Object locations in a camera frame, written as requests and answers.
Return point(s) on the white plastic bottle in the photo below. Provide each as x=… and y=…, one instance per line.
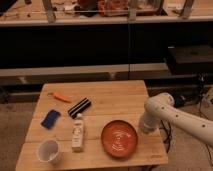
x=78, y=133

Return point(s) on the orange ceramic bowl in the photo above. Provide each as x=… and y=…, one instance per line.
x=119, y=139

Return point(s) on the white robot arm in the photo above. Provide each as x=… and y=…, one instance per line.
x=161, y=107

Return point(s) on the black striped box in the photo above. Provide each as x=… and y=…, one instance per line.
x=79, y=107

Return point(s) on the orange carrot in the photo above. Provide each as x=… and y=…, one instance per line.
x=60, y=97

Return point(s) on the blue sponge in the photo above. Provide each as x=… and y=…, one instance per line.
x=50, y=119

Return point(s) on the black box on floor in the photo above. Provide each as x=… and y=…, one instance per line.
x=190, y=59

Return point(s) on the long shelf bench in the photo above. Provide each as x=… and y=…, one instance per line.
x=17, y=13

